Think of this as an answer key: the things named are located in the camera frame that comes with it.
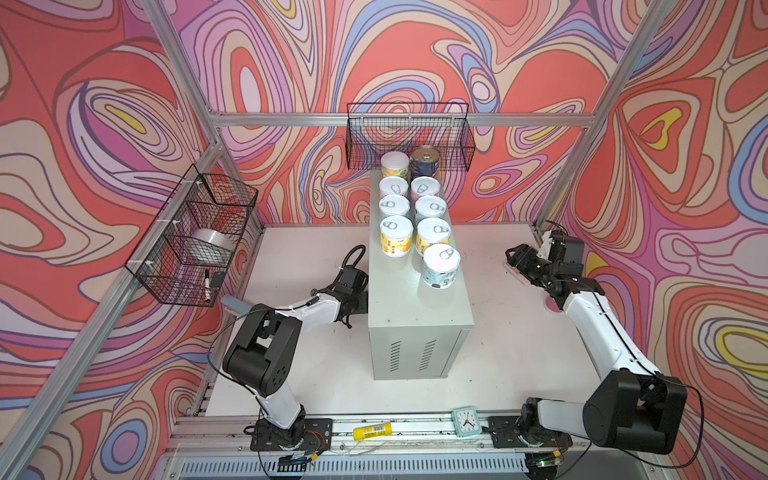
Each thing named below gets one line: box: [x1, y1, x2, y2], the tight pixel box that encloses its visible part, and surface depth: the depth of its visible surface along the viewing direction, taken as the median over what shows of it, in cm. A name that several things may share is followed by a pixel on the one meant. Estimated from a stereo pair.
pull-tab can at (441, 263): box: [422, 243, 461, 290], surface depth 61 cm
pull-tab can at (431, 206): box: [415, 195, 447, 218], surface depth 70 cm
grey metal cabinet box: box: [368, 170, 475, 380], surface depth 63 cm
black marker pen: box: [205, 269, 211, 303], surface depth 73 cm
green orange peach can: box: [381, 150, 410, 180], surface depth 78 cm
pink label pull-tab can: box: [379, 176, 409, 199], surface depth 75 cm
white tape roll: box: [190, 228, 235, 253], surface depth 73 cm
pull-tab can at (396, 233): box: [380, 215, 414, 258], surface depth 66 cm
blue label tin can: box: [410, 146, 440, 179], surface depth 76 cm
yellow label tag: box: [353, 422, 393, 441], surface depth 74 cm
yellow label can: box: [415, 217, 451, 257], surface depth 65 cm
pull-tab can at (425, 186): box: [410, 176, 441, 198], surface depth 75 cm
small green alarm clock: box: [451, 406, 482, 437], surface depth 75 cm
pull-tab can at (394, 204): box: [378, 194, 410, 216], surface depth 70 cm
